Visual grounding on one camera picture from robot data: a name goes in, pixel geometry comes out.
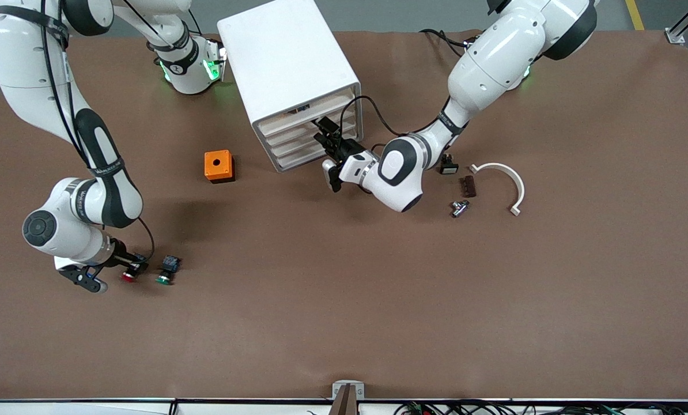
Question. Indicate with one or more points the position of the brown terminal block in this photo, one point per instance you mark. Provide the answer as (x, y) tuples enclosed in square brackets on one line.
[(469, 187)]

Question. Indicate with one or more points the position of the white drawer cabinet shell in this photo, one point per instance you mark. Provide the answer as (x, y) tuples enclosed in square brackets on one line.
[(286, 52)]

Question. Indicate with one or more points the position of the red mushroom push button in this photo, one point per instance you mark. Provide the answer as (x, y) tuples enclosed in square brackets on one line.
[(129, 278)]

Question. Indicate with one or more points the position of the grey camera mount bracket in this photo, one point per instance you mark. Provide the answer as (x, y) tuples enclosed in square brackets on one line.
[(348, 395)]

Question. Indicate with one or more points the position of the orange button enclosure box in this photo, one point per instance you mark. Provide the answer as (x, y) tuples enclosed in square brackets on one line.
[(214, 167)]

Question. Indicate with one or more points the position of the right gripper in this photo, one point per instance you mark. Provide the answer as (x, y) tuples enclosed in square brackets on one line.
[(123, 260)]

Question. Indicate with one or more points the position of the small black switch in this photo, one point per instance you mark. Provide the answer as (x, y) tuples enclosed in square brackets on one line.
[(449, 167)]

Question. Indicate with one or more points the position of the white cabinet drawer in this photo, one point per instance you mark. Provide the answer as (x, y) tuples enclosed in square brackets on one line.
[(286, 134), (286, 159), (286, 147), (286, 121)]

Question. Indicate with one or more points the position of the white table edge rail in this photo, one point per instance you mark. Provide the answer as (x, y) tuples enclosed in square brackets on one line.
[(90, 408)]

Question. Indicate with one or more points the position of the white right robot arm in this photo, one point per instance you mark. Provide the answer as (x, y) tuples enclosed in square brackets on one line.
[(21, 57)]

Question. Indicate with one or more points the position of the green mushroom push button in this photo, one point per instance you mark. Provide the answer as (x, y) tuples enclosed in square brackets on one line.
[(165, 275)]

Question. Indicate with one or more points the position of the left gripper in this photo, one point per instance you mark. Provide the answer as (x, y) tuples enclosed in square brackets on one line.
[(340, 149)]

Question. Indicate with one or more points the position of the silver metal fitting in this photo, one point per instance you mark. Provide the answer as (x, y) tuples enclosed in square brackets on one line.
[(459, 208)]

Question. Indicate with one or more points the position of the white curved plastic clamp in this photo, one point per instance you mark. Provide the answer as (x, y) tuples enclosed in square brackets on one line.
[(514, 178)]

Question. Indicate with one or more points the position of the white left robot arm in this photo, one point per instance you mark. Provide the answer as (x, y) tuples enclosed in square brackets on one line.
[(494, 57)]

